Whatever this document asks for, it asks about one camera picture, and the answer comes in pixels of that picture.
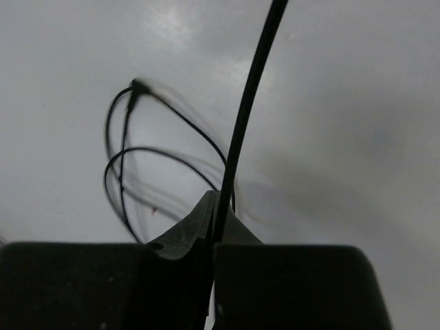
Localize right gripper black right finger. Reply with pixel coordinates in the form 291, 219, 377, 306
213, 209, 262, 329

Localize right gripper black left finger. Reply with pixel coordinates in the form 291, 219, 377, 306
145, 190, 215, 329

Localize black wired headphones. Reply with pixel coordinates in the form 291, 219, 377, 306
103, 1, 288, 244

